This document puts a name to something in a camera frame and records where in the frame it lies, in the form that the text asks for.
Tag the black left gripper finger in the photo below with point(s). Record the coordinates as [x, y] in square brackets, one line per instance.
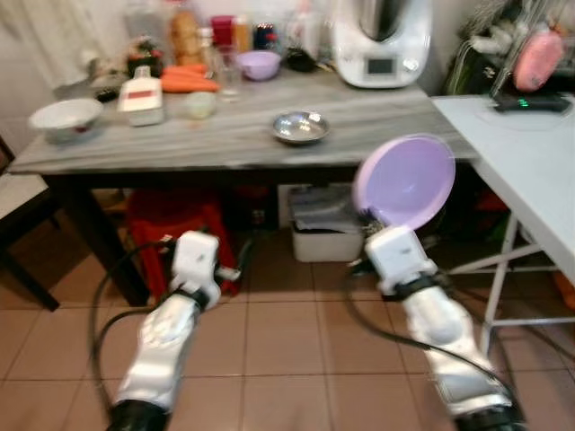
[244, 255]

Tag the purple plastic plate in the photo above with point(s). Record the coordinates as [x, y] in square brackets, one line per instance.
[404, 180]

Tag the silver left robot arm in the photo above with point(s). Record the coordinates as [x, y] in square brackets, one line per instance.
[162, 350]

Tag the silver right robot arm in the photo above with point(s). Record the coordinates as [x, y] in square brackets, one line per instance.
[449, 341]

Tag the white plastic bin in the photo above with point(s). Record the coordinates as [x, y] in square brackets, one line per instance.
[323, 244]

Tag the red plastic stool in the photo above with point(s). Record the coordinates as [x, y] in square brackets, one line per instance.
[171, 215]

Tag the shallow steel bowl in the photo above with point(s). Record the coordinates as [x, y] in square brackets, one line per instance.
[301, 127]

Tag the small clear plastic container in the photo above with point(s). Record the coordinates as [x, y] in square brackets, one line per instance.
[200, 105]

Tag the white folding table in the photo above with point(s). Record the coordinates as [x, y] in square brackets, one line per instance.
[530, 153]

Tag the white food processor steel jug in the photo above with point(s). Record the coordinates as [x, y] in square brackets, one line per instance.
[355, 54]

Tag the clear drinking glass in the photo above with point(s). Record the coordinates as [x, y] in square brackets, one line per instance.
[230, 76]

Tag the rounded black object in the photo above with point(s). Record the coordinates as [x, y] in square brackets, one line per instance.
[299, 61]

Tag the white slicer with red label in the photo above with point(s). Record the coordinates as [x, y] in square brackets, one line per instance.
[142, 99]

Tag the dark dish rack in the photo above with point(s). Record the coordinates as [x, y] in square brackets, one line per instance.
[476, 67]

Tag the small purple plastic bowl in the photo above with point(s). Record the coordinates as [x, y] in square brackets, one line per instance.
[259, 65]

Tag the black kitchen scale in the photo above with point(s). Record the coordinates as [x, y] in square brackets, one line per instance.
[530, 104]

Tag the white container with packets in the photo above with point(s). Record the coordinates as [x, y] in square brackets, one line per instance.
[305, 36]

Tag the small flat black object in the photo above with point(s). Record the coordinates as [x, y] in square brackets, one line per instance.
[108, 92]

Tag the small white-capped bottle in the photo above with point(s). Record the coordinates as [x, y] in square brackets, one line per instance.
[206, 40]

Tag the dark blue jar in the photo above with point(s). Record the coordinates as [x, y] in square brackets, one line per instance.
[265, 36]

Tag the orange spice bottle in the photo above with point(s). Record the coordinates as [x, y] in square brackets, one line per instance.
[241, 34]

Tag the red and green decoration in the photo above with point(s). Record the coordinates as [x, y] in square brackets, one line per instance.
[144, 56]

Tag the magenta canister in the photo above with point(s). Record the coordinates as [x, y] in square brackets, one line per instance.
[222, 31]

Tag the white ceramic bowl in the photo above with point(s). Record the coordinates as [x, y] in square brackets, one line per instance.
[65, 117]

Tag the clear jar with red lid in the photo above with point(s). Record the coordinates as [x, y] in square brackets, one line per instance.
[184, 36]

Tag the pink oven mitt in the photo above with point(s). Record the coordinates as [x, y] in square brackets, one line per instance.
[539, 61]

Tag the clear plastic bottle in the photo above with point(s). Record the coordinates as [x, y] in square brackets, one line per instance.
[144, 18]

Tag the white hanging cloth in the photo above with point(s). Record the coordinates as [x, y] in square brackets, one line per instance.
[54, 27]

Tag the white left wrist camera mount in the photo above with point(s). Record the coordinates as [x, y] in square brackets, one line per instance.
[195, 256]

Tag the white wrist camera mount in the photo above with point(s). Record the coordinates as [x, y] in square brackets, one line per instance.
[400, 256]
[195, 256]

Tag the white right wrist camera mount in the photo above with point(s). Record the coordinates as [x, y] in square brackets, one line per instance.
[400, 256]

